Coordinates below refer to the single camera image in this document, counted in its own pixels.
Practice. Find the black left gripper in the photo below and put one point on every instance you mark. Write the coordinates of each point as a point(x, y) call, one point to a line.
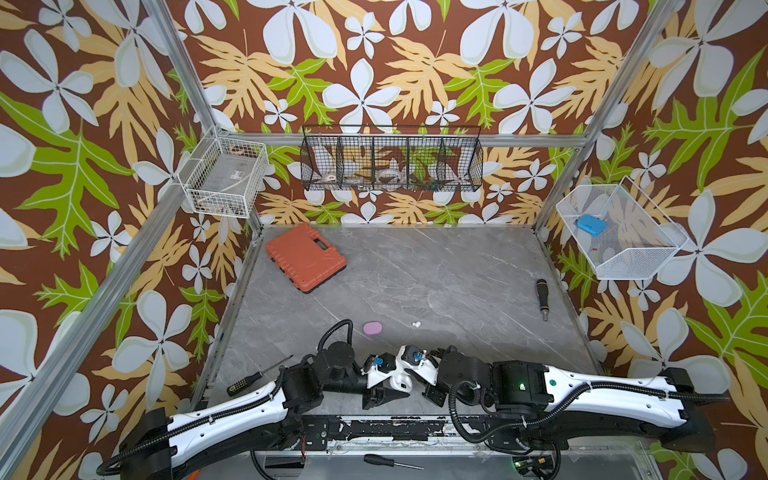
point(378, 397)

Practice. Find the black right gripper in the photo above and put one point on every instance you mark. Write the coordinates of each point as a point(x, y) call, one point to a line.
point(432, 391)

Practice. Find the purple earbud charging case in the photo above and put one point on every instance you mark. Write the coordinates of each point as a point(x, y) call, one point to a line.
point(373, 328)

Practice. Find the white earbud charging case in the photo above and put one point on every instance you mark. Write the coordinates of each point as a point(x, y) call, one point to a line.
point(401, 382)

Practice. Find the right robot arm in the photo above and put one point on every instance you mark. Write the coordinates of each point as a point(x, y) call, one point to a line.
point(540, 406)

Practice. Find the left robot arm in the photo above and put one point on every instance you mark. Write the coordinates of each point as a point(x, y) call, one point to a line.
point(164, 446)

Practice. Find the red plastic tool case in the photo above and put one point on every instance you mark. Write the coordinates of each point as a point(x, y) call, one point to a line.
point(305, 257)

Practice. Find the yellow black screwdriver left edge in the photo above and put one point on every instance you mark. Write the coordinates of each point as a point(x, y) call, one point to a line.
point(241, 385)

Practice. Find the blue small box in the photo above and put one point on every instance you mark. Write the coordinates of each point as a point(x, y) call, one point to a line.
point(592, 225)

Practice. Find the white mesh basket right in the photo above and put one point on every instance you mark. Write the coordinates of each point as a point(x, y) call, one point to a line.
point(640, 237)

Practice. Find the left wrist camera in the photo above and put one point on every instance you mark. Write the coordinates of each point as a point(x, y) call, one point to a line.
point(380, 369)

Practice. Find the black screwdriver on front rail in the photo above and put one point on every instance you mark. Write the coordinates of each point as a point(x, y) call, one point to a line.
point(378, 460)

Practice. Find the black handled screwdriver on table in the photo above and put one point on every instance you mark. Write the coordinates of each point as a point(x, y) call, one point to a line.
point(542, 292)

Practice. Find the black wire basket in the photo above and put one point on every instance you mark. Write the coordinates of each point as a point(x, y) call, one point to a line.
point(372, 157)

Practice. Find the white wire basket left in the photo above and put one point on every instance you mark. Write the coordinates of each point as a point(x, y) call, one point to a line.
point(222, 175)

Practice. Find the aluminium frame post right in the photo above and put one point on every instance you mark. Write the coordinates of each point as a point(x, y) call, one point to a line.
point(651, 30)

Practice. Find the aluminium frame post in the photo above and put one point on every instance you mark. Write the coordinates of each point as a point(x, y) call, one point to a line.
point(651, 30)
point(188, 79)

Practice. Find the aluminium frame post left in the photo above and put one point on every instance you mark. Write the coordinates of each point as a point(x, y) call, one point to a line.
point(188, 79)

